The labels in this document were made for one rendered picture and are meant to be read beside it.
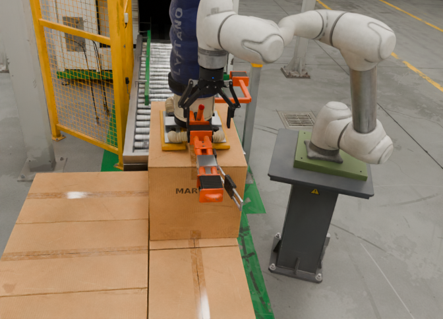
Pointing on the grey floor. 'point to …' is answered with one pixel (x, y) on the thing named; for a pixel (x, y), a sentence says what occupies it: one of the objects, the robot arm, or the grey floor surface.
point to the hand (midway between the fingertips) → (207, 123)
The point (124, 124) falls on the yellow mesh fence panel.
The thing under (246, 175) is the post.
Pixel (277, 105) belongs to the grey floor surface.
